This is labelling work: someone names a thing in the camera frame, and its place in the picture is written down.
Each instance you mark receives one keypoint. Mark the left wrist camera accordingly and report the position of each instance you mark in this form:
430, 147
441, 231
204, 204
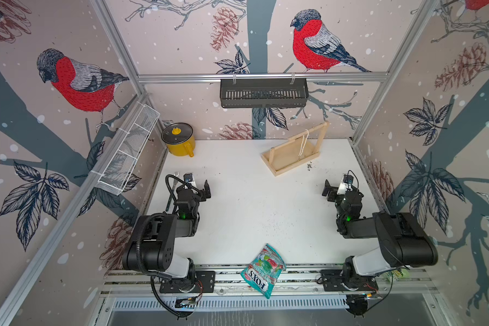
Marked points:
189, 178

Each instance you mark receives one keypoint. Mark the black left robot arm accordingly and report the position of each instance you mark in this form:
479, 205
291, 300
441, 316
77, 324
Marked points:
151, 248

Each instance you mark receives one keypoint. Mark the teal handled fork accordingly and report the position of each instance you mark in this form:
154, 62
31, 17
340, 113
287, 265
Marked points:
170, 198

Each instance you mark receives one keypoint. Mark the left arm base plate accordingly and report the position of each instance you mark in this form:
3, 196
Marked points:
201, 281

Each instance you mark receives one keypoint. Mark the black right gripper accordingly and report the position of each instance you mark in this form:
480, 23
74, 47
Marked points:
328, 189

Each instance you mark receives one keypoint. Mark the white wire mesh shelf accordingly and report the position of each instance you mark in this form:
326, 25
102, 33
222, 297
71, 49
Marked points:
118, 175

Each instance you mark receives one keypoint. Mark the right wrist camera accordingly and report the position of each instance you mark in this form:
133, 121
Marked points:
346, 184

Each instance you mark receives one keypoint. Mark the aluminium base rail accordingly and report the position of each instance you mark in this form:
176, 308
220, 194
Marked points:
241, 280

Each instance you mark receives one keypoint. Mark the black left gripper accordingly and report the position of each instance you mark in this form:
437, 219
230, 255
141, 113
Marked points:
202, 196

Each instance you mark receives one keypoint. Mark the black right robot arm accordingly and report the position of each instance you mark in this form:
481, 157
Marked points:
402, 243

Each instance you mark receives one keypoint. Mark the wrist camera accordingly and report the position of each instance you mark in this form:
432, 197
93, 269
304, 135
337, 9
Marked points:
346, 184
189, 178

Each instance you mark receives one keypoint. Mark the wooden jewelry display stand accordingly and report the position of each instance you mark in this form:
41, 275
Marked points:
296, 151

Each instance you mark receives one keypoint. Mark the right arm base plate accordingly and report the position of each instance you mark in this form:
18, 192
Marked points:
334, 280

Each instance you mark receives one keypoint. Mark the black hanging metal basket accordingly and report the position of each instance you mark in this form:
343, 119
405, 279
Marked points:
281, 93

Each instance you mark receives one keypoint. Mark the green Foxs candy bag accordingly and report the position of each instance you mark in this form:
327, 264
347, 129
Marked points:
263, 269

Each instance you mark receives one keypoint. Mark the yellow pot with lid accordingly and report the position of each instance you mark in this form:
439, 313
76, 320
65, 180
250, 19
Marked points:
179, 139

